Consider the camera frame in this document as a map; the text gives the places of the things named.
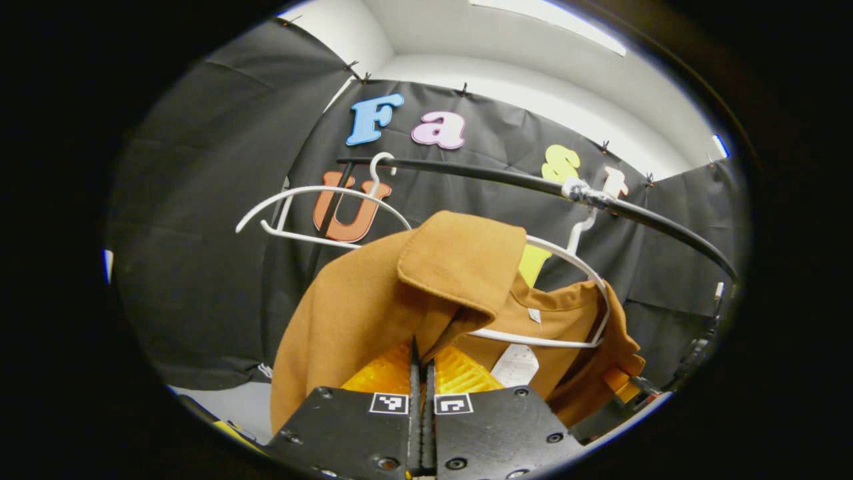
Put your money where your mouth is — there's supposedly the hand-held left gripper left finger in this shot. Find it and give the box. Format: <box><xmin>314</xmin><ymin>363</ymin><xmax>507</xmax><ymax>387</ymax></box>
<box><xmin>265</xmin><ymin>337</ymin><xmax>422</xmax><ymax>480</ymax></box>

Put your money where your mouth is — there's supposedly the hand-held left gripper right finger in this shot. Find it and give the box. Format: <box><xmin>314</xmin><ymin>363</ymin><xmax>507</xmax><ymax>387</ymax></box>
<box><xmin>423</xmin><ymin>344</ymin><xmax>588</xmax><ymax>480</ymax></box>

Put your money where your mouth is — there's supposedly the brown collared shirt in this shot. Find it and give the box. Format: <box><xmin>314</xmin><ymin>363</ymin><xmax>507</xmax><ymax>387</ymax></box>
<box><xmin>270</xmin><ymin>211</ymin><xmax>646</xmax><ymax>434</ymax></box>

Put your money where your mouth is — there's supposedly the white hanger with taped hook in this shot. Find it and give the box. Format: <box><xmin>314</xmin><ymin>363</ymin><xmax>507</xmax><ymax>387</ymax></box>
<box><xmin>466</xmin><ymin>207</ymin><xmax>610</xmax><ymax>349</ymax></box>

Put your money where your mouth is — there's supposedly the white plain hanger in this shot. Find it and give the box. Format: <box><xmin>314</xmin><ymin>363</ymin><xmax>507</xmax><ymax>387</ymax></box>
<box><xmin>235</xmin><ymin>152</ymin><xmax>413</xmax><ymax>251</ymax></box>

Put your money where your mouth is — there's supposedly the black backdrop cloth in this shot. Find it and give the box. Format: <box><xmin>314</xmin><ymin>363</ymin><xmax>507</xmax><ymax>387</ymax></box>
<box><xmin>107</xmin><ymin>17</ymin><xmax>750</xmax><ymax>391</ymax></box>

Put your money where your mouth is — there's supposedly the row of black backdrop clips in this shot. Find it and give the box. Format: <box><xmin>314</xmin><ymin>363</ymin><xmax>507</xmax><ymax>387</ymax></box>
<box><xmin>280</xmin><ymin>15</ymin><xmax>657</xmax><ymax>187</ymax></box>

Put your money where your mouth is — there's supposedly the black clothes rail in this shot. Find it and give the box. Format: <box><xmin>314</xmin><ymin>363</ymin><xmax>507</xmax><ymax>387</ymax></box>
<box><xmin>319</xmin><ymin>157</ymin><xmax>740</xmax><ymax>284</ymax></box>

